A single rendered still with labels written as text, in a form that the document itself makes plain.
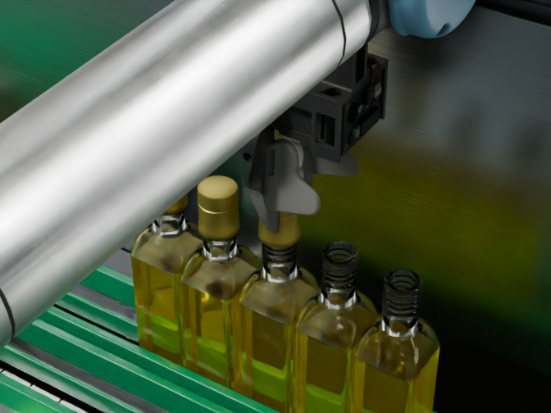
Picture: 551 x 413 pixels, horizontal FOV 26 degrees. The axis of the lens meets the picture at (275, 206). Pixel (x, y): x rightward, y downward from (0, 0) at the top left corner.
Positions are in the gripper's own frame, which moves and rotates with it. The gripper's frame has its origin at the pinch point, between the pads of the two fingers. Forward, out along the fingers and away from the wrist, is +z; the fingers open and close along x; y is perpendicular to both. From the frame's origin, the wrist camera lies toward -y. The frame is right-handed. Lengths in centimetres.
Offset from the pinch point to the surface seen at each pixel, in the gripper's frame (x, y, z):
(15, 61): 14.6, -43.0, 8.0
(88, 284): 2.9, -25.2, 22.9
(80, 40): 14.6, -33.2, 2.4
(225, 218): -1.4, -4.5, 2.7
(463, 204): 11.8, 11.0, 3.5
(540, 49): 11.9, 15.7, -13.1
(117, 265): 11.9, -29.1, 28.7
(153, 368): -4.5, -11.1, 21.2
